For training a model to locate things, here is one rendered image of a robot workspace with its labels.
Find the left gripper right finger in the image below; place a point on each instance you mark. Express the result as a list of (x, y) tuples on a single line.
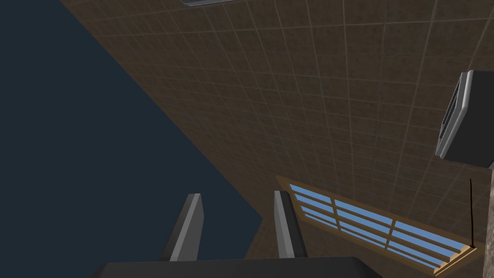
[(286, 227)]

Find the grey microwave oven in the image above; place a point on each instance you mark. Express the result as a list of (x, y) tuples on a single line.
[(472, 119)]

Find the wooden framed window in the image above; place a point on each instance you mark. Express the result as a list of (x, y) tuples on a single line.
[(370, 226)]

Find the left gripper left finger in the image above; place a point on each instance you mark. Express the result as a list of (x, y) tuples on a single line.
[(188, 231)]

